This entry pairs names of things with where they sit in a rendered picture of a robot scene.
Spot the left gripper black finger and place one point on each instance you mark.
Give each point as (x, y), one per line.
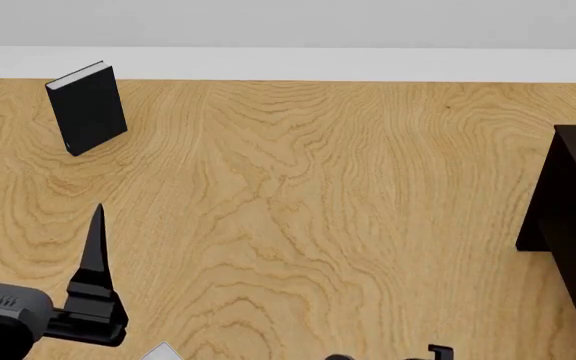
(95, 258)

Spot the black hardcover book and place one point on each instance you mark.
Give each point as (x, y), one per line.
(89, 112)

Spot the dark brown wooden cabinet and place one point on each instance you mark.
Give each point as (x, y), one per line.
(575, 210)

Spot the light grey flat panel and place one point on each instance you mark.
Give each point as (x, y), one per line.
(161, 353)

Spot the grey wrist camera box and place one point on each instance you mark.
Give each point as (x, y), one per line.
(3, 311)

